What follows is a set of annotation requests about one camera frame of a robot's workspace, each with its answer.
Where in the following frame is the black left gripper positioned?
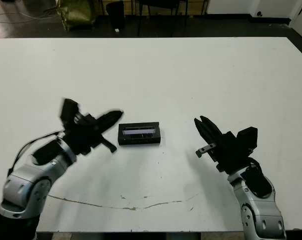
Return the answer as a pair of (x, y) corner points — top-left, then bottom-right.
(63, 109), (124, 156)

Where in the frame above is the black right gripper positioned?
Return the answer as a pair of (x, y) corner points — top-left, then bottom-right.
(194, 115), (253, 174)

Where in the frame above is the black glossy box lid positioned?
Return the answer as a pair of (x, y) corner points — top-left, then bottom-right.
(117, 121), (162, 147)

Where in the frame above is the black upright case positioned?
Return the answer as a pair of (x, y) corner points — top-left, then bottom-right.
(106, 0), (125, 30)

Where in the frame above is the yellow-green bag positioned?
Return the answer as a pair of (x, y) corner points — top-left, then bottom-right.
(55, 0), (96, 31)

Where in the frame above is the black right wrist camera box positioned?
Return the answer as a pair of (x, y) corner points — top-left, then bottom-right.
(237, 126), (259, 153)

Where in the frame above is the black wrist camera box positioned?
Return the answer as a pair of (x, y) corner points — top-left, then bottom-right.
(59, 98), (81, 128)
(237, 126), (259, 153)

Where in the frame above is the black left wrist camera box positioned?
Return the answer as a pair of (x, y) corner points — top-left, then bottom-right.
(59, 98), (81, 128)

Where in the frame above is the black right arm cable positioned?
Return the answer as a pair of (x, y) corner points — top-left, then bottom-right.
(248, 156), (264, 173)

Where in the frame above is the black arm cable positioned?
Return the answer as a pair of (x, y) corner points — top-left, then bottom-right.
(7, 131), (65, 176)
(248, 156), (264, 173)

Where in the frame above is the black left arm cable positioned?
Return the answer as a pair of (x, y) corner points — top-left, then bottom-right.
(7, 131), (65, 176)

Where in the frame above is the white floor cable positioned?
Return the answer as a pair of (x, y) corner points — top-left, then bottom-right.
(0, 6), (58, 24)

